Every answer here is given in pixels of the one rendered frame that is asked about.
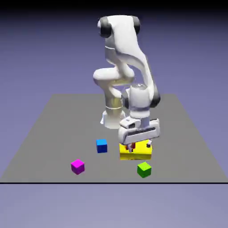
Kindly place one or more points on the small blue cube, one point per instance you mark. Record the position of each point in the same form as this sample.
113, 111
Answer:
101, 146

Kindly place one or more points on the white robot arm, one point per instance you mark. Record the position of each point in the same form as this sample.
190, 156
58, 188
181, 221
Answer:
124, 44

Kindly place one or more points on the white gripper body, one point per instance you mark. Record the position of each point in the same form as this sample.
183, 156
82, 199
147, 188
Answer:
140, 136

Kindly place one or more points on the small magenta cube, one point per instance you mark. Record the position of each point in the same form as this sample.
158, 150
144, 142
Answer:
77, 166

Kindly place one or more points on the small green cube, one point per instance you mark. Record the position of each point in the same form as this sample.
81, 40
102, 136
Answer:
144, 170

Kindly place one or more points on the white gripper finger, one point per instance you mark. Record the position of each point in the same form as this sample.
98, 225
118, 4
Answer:
149, 144
131, 147

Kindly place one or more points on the large yellow box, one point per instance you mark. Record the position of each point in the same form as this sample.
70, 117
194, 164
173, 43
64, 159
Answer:
140, 153

